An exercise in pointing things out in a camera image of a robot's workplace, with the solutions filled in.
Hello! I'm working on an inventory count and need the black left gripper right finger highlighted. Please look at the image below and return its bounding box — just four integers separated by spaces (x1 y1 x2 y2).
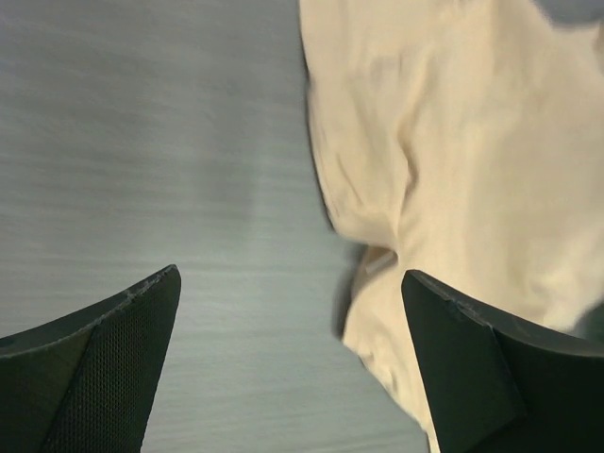
401 270 603 453

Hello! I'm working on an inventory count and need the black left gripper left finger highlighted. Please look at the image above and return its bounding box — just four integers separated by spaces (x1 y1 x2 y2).
1 264 181 453

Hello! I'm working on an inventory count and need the beige t shirt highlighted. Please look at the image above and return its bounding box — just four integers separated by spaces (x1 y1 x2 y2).
299 1 603 452

